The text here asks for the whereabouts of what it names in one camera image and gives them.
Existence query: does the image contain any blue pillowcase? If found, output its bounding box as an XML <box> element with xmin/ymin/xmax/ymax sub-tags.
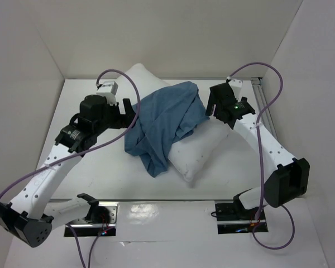
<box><xmin>125</xmin><ymin>82</ymin><xmax>208</xmax><ymax>178</ymax></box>

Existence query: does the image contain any white pillow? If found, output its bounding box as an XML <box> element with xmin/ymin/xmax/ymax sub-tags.
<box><xmin>116</xmin><ymin>63</ymin><xmax>229</xmax><ymax>182</ymax></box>

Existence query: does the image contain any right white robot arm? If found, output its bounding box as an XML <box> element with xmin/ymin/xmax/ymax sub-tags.
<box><xmin>206</xmin><ymin>83</ymin><xmax>310</xmax><ymax>219</ymax></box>

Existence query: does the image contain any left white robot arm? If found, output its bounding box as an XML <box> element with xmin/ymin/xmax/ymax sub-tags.
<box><xmin>0</xmin><ymin>95</ymin><xmax>137</xmax><ymax>248</ymax></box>

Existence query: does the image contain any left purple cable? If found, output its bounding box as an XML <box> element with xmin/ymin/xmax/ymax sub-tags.
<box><xmin>0</xmin><ymin>69</ymin><xmax>142</xmax><ymax>268</ymax></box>

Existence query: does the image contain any purple cable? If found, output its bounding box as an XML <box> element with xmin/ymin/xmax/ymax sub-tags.
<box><xmin>228</xmin><ymin>61</ymin><xmax>296</xmax><ymax>248</ymax></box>
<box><xmin>0</xmin><ymin>69</ymin><xmax>142</xmax><ymax>268</ymax></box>

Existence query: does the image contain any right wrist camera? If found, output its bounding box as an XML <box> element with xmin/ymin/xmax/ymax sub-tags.
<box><xmin>226</xmin><ymin>76</ymin><xmax>243</xmax><ymax>97</ymax></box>

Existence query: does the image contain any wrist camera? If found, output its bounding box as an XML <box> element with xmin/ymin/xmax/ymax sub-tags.
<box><xmin>226</xmin><ymin>76</ymin><xmax>243</xmax><ymax>97</ymax></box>
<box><xmin>96</xmin><ymin>81</ymin><xmax>118</xmax><ymax>97</ymax></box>

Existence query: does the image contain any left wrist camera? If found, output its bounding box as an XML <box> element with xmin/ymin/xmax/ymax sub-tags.
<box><xmin>96</xmin><ymin>81</ymin><xmax>118</xmax><ymax>97</ymax></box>

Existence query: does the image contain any aluminium rail frame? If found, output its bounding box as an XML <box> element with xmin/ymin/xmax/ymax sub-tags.
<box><xmin>251</xmin><ymin>78</ymin><xmax>277</xmax><ymax>138</ymax></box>

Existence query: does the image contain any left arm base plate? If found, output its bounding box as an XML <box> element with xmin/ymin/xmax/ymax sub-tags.
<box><xmin>69</xmin><ymin>201</ymin><xmax>118</xmax><ymax>237</ymax></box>

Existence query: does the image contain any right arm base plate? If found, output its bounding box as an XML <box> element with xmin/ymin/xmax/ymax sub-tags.
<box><xmin>210</xmin><ymin>200</ymin><xmax>269</xmax><ymax>235</ymax></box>

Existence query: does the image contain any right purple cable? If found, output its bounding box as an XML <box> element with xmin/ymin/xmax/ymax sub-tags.
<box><xmin>228</xmin><ymin>61</ymin><xmax>296</xmax><ymax>248</ymax></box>

